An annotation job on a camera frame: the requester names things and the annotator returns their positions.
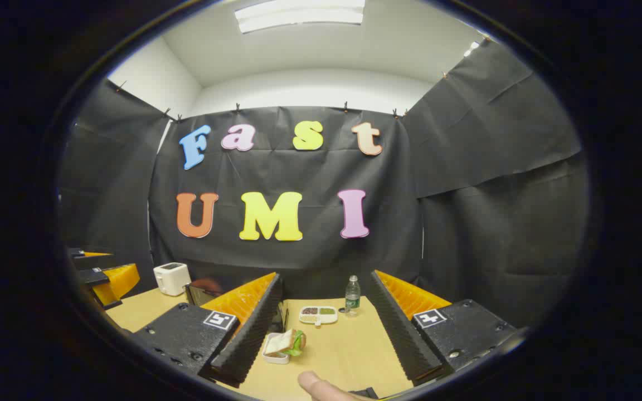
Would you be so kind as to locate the white toaster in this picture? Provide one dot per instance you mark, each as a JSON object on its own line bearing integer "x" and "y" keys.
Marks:
{"x": 171, "y": 279}

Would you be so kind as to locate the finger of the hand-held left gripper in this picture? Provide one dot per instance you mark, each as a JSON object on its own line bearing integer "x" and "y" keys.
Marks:
{"x": 107, "y": 295}
{"x": 93, "y": 263}

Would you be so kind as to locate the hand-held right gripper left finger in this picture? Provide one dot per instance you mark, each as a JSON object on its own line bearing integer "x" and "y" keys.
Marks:
{"x": 254, "y": 328}

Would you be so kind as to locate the white divided snack plate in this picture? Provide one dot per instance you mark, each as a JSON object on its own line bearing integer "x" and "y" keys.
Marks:
{"x": 318, "y": 318}

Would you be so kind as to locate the white plastic tray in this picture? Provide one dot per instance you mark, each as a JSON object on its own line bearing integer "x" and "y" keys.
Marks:
{"x": 272, "y": 356}

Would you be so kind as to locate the lettuce sandwich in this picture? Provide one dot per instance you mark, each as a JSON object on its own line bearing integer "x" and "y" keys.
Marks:
{"x": 285, "y": 341}

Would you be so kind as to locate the black electric oven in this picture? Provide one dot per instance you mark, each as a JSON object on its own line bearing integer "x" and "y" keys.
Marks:
{"x": 201, "y": 292}

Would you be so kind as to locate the clear water bottle green label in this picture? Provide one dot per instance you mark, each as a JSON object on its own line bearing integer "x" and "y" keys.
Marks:
{"x": 353, "y": 298}

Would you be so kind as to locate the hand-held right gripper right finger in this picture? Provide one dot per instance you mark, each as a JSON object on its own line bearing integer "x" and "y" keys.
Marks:
{"x": 396, "y": 328}

